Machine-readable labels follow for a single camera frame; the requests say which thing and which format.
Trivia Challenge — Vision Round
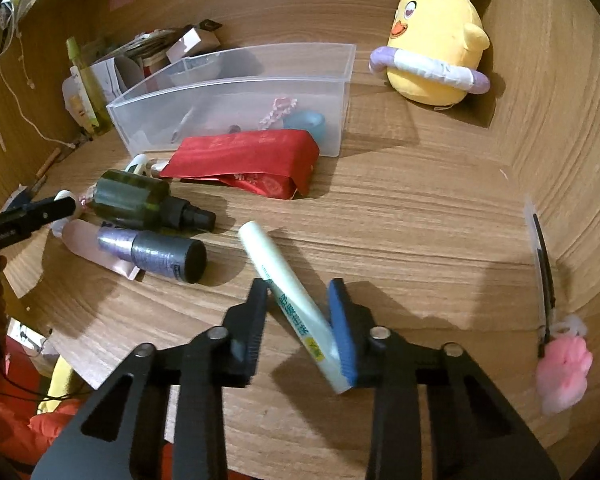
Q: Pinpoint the pink paw hair clip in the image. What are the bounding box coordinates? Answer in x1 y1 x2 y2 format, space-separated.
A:
524 198 593 415

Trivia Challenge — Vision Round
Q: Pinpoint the white pen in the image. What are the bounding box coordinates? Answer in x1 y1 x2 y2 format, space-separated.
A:
171 106 197 144

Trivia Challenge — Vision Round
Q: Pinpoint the yellow oil spray bottle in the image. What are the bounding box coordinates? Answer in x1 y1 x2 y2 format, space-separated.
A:
66 37 111 134

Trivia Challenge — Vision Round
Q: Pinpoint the white paper boxes stack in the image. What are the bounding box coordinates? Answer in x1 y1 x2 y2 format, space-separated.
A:
62 55 145 120

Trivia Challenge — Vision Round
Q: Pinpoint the small pink white box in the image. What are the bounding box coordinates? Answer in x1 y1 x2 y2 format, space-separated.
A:
166 26 221 64

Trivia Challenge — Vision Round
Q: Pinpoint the yellow chick plush toy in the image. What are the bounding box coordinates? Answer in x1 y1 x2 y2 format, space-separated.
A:
368 0 491 108

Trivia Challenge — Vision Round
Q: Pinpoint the mint blue tube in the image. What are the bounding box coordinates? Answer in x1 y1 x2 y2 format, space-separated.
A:
125 154 152 177

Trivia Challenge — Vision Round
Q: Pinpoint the stack of books papers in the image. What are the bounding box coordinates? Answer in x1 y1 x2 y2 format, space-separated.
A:
98 26 190 62

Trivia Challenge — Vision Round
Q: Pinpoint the clear plastic storage box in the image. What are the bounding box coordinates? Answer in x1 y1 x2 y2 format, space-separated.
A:
108 42 356 157

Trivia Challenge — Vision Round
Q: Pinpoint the dark green spray bottle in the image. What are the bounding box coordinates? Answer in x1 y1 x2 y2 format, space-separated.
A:
85 169 216 232

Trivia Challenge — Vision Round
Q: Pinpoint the red paper envelope packet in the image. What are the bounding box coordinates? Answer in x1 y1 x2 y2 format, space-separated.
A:
160 129 320 200

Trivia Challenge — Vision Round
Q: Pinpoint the blue washi tape roll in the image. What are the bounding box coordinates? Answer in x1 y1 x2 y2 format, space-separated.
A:
283 110 326 144

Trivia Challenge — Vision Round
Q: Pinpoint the purple black cosmetic bottle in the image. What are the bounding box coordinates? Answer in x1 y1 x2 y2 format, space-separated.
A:
97 226 208 284

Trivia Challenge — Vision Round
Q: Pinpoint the white charging cable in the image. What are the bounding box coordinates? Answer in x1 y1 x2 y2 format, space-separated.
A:
0 0 79 154

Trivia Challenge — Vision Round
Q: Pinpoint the pale green tube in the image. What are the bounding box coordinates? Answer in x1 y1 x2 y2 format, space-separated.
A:
238 221 351 394

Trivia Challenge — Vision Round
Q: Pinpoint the white green lotion tube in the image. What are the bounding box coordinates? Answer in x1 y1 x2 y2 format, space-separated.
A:
70 66 100 133

